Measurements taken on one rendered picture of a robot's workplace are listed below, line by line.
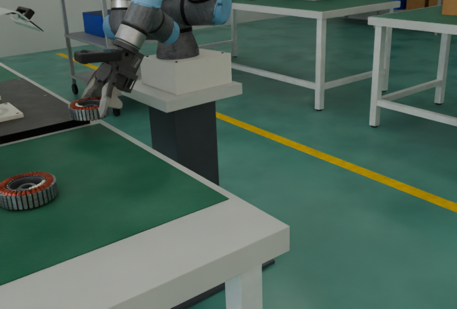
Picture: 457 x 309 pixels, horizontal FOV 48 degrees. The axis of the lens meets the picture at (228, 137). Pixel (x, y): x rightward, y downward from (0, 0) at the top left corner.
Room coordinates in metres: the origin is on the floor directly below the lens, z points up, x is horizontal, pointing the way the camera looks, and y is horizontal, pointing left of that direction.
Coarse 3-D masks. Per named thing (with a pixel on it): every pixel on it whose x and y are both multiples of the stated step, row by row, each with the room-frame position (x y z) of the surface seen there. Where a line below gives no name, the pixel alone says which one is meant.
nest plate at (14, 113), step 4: (0, 104) 1.50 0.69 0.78; (4, 104) 1.50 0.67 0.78; (8, 104) 1.50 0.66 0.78; (0, 108) 1.46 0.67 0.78; (4, 108) 1.46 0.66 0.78; (8, 108) 1.45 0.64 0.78; (12, 108) 1.45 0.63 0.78; (16, 108) 1.45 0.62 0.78; (0, 112) 1.42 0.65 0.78; (4, 112) 1.41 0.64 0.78; (8, 112) 1.41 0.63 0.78; (12, 112) 1.41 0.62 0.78; (16, 112) 1.41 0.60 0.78; (20, 112) 1.41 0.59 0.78; (0, 116) 1.38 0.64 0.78; (4, 116) 1.37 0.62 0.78; (8, 116) 1.38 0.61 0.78; (12, 116) 1.38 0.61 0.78; (16, 116) 1.39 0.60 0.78; (20, 116) 1.40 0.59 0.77; (0, 120) 1.36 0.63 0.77; (4, 120) 1.37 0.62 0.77
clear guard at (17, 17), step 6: (0, 12) 1.38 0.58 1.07; (6, 12) 1.37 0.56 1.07; (12, 12) 1.37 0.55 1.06; (18, 12) 1.38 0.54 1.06; (12, 18) 1.56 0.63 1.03; (18, 18) 1.47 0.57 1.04; (24, 18) 1.39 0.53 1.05; (18, 24) 1.59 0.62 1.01; (24, 24) 1.49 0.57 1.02; (30, 24) 1.42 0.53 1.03; (42, 30) 1.41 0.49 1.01
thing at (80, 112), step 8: (72, 104) 1.29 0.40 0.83; (80, 104) 1.32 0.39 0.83; (88, 104) 1.32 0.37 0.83; (96, 104) 1.33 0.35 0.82; (72, 112) 1.26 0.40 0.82; (80, 112) 1.25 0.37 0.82; (88, 112) 1.25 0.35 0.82; (96, 112) 1.25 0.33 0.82; (80, 120) 1.26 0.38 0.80; (88, 120) 1.25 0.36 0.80
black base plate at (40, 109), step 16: (16, 80) 1.86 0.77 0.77; (16, 96) 1.63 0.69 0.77; (32, 96) 1.63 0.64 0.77; (48, 96) 1.62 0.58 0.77; (32, 112) 1.44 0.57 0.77; (48, 112) 1.44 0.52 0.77; (64, 112) 1.43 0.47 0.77; (0, 128) 1.31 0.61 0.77; (16, 128) 1.30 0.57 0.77; (32, 128) 1.30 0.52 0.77; (48, 128) 1.32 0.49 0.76; (64, 128) 1.34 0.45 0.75
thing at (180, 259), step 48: (0, 144) 1.24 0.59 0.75; (144, 144) 1.20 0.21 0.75; (144, 240) 0.75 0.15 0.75; (192, 240) 0.74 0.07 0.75; (240, 240) 0.74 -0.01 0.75; (288, 240) 0.78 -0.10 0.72; (0, 288) 0.63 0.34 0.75; (48, 288) 0.63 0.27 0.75; (96, 288) 0.62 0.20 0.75; (144, 288) 0.62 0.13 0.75; (192, 288) 0.66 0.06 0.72
